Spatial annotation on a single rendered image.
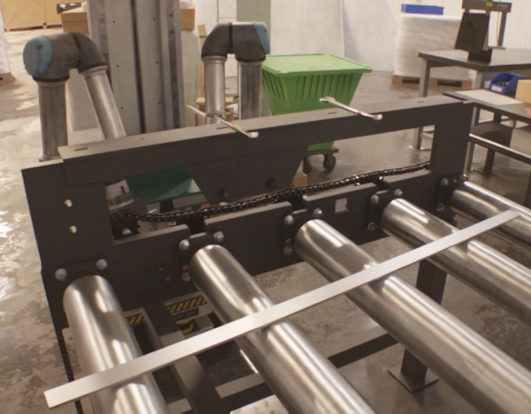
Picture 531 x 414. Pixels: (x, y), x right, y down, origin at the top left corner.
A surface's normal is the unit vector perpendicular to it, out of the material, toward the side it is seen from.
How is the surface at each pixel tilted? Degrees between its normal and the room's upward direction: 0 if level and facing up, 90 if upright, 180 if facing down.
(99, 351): 20
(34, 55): 82
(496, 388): 53
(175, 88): 90
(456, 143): 90
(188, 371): 0
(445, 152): 90
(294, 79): 101
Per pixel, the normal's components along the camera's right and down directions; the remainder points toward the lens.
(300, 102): 0.35, 0.57
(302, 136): 0.49, 0.38
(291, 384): -0.64, -0.46
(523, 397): -0.44, -0.67
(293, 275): 0.01, -0.90
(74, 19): 0.15, 0.43
